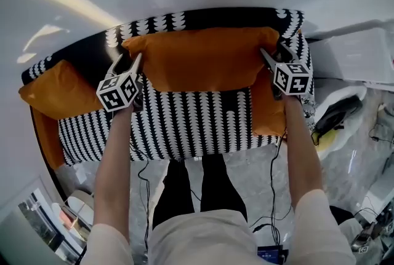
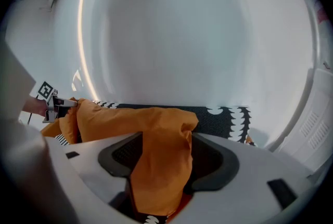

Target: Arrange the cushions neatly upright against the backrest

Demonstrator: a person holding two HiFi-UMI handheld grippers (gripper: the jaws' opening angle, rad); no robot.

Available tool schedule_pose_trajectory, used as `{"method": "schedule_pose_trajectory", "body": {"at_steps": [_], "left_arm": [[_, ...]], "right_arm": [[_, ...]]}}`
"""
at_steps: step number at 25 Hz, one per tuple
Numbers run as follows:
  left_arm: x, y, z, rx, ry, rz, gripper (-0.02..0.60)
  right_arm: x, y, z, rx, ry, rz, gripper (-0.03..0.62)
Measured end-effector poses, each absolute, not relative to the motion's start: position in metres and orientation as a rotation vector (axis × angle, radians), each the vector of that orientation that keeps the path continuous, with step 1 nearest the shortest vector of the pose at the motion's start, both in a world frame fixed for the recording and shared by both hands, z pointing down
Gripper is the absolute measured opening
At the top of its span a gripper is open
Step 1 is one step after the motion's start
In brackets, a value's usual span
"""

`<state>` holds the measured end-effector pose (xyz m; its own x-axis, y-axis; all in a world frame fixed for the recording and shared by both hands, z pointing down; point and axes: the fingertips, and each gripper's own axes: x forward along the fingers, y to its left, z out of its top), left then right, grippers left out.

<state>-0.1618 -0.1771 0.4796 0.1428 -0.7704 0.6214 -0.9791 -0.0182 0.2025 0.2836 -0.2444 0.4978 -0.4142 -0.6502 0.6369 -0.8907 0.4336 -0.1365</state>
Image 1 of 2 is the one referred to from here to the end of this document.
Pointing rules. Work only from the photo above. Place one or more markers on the person's left leg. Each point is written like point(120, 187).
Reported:
point(174, 190)

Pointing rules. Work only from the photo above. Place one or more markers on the person's right leg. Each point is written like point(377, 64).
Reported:
point(220, 187)

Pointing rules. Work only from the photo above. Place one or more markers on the yellow object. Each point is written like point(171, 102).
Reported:
point(327, 136)

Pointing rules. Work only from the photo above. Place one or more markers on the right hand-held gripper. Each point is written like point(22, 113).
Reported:
point(292, 77)

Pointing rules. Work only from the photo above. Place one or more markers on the large orange cushion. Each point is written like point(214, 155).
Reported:
point(200, 57)

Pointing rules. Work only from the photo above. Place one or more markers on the person's leg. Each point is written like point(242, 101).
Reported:
point(220, 187)
point(174, 190)

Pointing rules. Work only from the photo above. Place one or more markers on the framed mirror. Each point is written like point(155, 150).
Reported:
point(34, 227)

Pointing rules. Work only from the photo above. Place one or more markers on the person's left forearm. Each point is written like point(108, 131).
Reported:
point(114, 165)

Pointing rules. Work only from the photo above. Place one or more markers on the person's cream shirt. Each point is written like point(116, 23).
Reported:
point(200, 239)

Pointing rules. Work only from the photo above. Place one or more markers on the white box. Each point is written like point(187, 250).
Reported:
point(380, 196)

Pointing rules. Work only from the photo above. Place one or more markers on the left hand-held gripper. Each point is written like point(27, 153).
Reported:
point(115, 93)

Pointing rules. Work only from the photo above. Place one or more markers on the black device with screen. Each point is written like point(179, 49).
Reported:
point(271, 255)

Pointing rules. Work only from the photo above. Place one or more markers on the black white sofa with backrest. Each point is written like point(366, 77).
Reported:
point(184, 122)

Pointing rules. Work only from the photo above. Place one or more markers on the round white stool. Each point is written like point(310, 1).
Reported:
point(81, 207)

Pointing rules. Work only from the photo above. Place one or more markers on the white plastic bag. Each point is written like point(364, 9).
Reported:
point(351, 137)

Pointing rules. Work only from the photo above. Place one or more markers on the person's right forearm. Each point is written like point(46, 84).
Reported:
point(303, 150)

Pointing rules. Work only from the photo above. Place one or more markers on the white table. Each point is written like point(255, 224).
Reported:
point(354, 54)

